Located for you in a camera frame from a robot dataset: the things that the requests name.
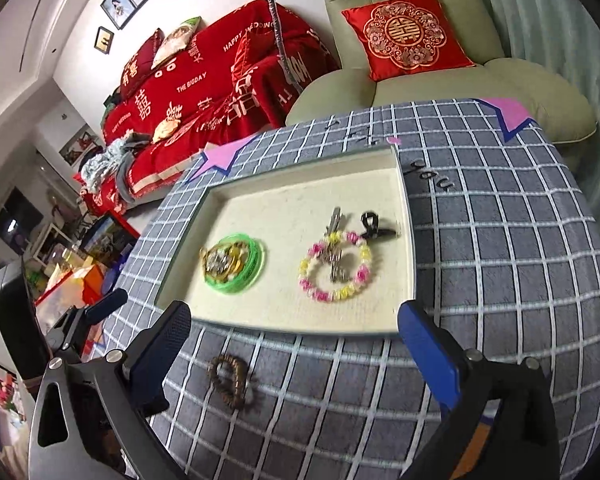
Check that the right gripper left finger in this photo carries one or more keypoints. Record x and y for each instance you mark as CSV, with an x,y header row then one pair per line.
x,y
150,356

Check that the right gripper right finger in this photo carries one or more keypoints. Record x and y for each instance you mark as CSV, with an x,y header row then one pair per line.
x,y
438,356

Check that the green translucent bangle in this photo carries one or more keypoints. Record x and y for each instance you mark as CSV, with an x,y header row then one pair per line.
x,y
232,263

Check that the orange gift bag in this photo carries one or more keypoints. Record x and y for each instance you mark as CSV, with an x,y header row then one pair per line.
x,y
79,289

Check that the grey grid tablecloth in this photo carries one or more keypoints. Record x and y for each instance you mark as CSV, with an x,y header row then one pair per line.
x,y
508,261

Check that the landscape picture box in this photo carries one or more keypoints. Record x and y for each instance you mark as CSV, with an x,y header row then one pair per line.
x,y
109,240

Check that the black hair clip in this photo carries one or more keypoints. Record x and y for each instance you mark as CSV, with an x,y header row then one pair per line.
x,y
372,229

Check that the grey-green tray box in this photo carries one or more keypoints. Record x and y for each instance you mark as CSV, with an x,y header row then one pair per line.
x,y
288,210

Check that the silver hair clip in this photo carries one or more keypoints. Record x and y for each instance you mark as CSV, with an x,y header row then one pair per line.
x,y
332,254

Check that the grey crumpled clothes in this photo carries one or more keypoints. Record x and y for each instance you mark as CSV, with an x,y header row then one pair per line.
x,y
98,168

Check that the gold stuffed ornament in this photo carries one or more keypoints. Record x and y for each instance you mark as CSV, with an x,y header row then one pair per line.
x,y
165,129

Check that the green armchair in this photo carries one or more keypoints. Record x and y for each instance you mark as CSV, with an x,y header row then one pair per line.
x,y
557,106

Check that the dark red pillow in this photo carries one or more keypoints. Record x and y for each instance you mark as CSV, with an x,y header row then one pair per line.
x,y
139,66

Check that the red sofa cover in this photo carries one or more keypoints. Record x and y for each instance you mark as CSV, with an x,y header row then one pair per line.
x,y
229,83

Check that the small framed picture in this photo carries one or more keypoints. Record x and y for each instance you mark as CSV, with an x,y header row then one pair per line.
x,y
103,40

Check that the red embroidered cushion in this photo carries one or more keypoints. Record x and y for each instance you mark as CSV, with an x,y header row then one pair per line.
x,y
406,37

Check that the floral print pillow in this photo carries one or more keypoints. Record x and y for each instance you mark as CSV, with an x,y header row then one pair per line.
x,y
176,41

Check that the pale green curtain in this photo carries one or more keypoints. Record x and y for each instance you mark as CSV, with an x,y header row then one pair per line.
x,y
562,36

